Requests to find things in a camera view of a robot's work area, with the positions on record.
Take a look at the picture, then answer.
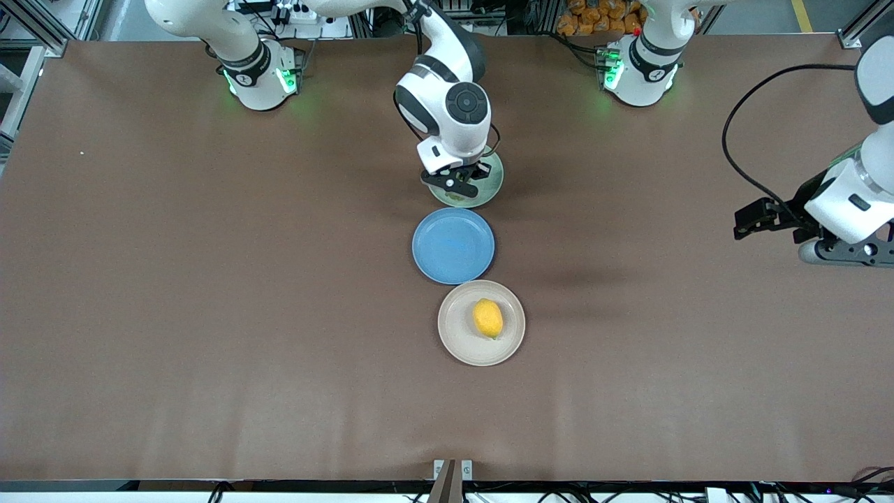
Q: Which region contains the yellow lemon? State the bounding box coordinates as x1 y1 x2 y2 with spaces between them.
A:
472 298 504 340

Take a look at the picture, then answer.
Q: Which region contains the light green round plate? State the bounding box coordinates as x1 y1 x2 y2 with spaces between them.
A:
427 150 504 209

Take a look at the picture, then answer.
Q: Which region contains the blue round plate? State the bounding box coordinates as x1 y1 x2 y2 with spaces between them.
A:
411 207 496 286

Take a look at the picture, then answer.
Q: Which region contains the black equipment rack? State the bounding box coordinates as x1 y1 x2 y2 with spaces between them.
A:
349 0 559 37

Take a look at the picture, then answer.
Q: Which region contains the beige round plate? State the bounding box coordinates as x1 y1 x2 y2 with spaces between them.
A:
437 279 526 367

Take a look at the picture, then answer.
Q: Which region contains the short aluminium profile bar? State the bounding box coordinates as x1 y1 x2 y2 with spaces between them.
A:
840 0 894 50

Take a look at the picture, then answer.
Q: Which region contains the bag of oranges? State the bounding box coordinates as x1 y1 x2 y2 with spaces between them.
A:
557 0 647 36

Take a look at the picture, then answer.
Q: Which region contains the white power strip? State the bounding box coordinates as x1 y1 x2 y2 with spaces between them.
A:
276 2 320 23

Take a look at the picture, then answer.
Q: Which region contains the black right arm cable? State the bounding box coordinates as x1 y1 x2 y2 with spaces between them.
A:
412 0 503 160

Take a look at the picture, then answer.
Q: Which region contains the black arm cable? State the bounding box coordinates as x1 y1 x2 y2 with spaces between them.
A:
412 0 503 160
722 64 858 217

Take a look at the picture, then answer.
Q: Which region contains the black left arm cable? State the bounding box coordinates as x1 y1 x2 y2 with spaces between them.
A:
722 64 858 217

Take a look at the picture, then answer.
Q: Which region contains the dark cable bundle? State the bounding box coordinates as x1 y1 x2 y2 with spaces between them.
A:
849 467 894 500

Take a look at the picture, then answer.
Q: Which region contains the silver metal bracket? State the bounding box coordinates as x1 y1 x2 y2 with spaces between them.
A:
433 459 474 481

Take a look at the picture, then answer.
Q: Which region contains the brown tapered post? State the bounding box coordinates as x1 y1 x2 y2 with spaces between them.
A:
427 459 458 503

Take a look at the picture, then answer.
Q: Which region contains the aluminium profile frame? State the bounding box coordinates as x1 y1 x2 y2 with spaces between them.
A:
0 0 105 158

